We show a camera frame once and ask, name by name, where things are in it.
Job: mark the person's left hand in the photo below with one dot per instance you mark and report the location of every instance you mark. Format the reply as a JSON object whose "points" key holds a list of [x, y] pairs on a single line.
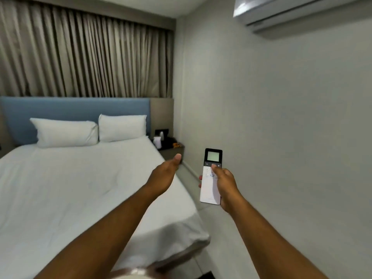
{"points": [[161, 176]]}

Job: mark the person's right hand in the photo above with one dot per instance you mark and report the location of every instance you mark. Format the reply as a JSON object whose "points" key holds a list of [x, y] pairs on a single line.
{"points": [[225, 187]]}

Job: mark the person's right thumb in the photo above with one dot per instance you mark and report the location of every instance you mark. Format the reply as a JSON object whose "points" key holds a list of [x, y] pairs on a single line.
{"points": [[216, 169]]}

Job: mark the person's left thumb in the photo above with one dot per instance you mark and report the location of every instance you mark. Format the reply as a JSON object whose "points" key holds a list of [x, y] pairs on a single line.
{"points": [[175, 162]]}

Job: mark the white air conditioner remote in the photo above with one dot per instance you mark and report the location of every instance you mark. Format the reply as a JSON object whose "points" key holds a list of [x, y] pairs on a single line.
{"points": [[209, 183]]}

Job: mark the person's right forearm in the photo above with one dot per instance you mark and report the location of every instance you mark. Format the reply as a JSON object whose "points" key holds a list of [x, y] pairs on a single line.
{"points": [[279, 246]]}

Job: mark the person's left forearm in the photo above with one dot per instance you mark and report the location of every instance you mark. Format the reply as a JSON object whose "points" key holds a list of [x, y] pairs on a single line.
{"points": [[96, 238]]}

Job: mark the wooden bedside table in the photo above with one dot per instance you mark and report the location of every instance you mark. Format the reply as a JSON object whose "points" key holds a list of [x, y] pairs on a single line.
{"points": [[173, 153]]}

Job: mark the black tray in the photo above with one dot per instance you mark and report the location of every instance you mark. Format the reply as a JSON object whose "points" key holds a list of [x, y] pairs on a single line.
{"points": [[168, 143]]}

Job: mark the white electric kettle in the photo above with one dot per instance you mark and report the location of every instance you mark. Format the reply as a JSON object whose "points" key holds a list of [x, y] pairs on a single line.
{"points": [[157, 142]]}

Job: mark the black tissue box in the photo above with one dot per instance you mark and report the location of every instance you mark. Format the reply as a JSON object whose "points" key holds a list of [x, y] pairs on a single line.
{"points": [[161, 133]]}

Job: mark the white pillow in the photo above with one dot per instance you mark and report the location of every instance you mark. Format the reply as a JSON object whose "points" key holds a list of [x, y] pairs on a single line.
{"points": [[123, 127], [66, 133]]}

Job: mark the bed with white sheet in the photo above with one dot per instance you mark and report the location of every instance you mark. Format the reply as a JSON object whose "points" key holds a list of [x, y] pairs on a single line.
{"points": [[87, 194]]}

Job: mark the blue padded headboard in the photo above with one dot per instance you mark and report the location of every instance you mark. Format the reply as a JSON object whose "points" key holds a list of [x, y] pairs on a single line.
{"points": [[75, 113]]}

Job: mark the beige pleated curtain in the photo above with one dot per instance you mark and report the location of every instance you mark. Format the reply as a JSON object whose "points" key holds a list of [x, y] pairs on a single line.
{"points": [[84, 52]]}

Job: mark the white wall air conditioner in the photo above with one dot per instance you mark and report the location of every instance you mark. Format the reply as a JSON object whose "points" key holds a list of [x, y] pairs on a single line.
{"points": [[299, 10]]}

